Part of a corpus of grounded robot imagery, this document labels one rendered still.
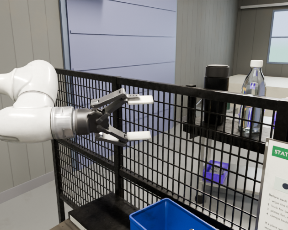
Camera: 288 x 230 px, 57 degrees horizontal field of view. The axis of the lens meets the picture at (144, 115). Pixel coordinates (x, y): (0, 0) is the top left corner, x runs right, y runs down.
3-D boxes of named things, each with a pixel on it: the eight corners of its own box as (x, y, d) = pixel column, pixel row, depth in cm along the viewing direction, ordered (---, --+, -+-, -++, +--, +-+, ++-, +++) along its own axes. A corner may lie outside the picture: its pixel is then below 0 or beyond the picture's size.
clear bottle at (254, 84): (255, 134, 73) (264, 61, 68) (233, 129, 78) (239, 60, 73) (265, 129, 78) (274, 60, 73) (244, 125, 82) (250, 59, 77)
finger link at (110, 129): (98, 126, 74) (95, 129, 74) (129, 143, 80) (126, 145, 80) (99, 117, 77) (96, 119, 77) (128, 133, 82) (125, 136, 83)
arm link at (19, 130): (47, 126, 66) (53, 89, 75) (-19, 129, 65) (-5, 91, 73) (56, 149, 75) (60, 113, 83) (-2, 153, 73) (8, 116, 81)
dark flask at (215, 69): (217, 126, 81) (221, 66, 77) (197, 121, 86) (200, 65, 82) (230, 121, 86) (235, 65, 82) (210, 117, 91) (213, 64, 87)
